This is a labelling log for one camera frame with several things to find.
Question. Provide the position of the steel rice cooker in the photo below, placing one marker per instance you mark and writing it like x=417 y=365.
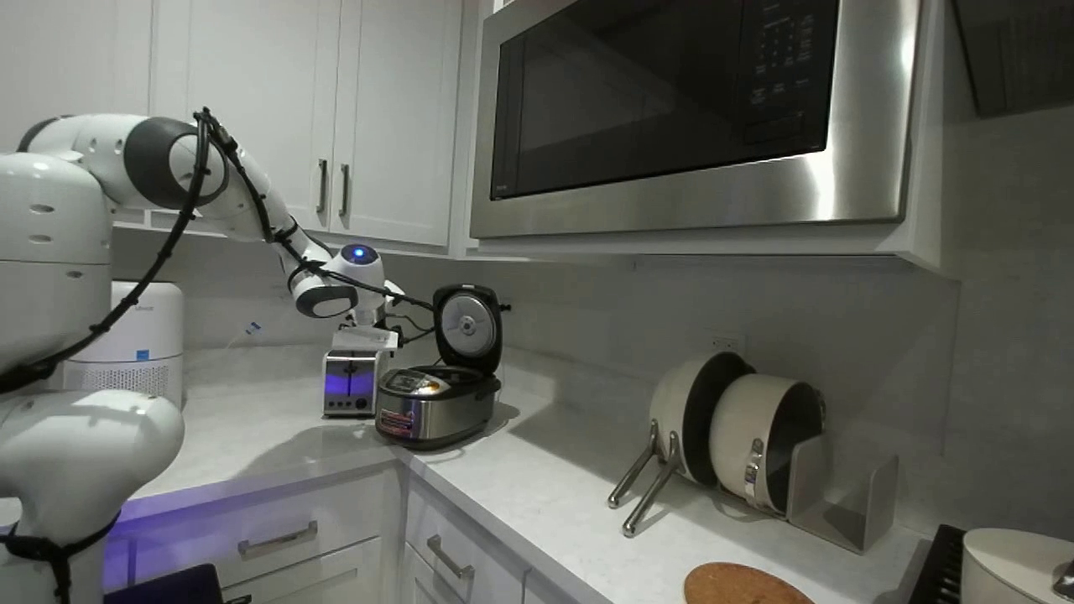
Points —
x=431 y=413

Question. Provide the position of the white cylindrical container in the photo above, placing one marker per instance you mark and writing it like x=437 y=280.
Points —
x=151 y=338

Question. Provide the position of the white bread toaster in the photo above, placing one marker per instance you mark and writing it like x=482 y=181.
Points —
x=349 y=386

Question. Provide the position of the steel pan rack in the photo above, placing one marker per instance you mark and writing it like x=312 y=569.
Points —
x=850 y=503

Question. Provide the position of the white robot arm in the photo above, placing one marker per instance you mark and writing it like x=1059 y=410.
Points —
x=54 y=255

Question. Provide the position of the round cork trivet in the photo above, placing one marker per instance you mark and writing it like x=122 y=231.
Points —
x=744 y=589

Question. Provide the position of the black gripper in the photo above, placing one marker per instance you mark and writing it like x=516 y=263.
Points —
x=376 y=327

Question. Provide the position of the dark vent hood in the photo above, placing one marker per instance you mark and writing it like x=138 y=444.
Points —
x=1017 y=52

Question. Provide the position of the white cabinet drawer front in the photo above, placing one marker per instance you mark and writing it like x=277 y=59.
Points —
x=346 y=508
x=492 y=575

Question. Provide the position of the stainless microwave oven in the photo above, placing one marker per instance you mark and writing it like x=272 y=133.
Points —
x=671 y=88

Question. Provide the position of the white upper cabinet door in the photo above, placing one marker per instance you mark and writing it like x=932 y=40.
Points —
x=246 y=103
x=405 y=111

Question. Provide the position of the white lower cabinet door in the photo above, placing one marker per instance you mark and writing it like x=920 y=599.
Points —
x=337 y=575
x=419 y=583

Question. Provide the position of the white cabinet door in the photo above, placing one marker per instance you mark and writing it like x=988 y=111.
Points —
x=405 y=111
x=419 y=583
x=246 y=103
x=337 y=575

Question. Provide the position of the white lidded pot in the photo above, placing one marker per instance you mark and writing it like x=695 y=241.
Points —
x=1008 y=571

